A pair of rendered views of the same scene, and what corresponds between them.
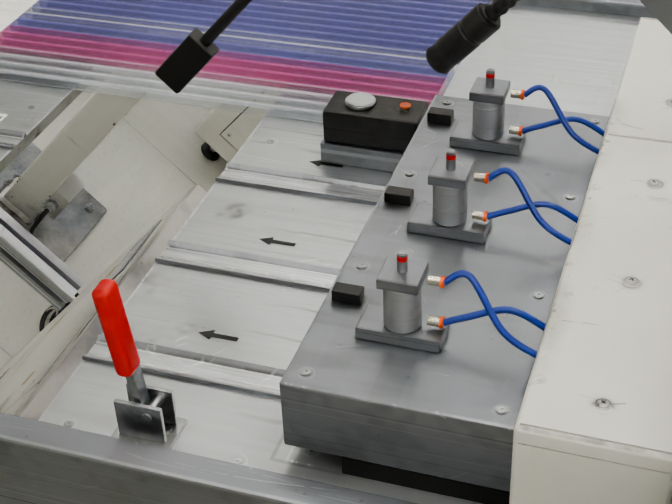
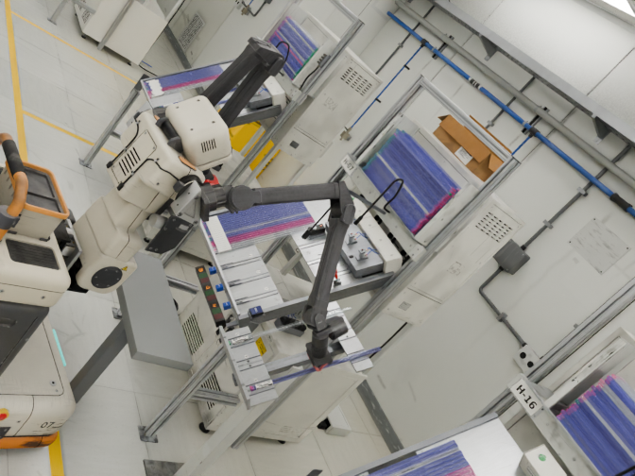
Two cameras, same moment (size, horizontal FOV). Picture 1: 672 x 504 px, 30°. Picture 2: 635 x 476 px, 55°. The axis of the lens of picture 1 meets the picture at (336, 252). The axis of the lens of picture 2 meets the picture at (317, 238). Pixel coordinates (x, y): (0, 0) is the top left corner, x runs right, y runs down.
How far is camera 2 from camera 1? 2.13 m
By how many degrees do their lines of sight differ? 34
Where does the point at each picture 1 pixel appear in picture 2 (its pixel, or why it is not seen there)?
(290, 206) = (315, 248)
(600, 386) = (389, 253)
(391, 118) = (320, 229)
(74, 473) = (334, 294)
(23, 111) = (252, 252)
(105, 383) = not seen: hidden behind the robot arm
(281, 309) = not seen: hidden behind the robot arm
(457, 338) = (367, 255)
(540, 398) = (386, 257)
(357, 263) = (346, 252)
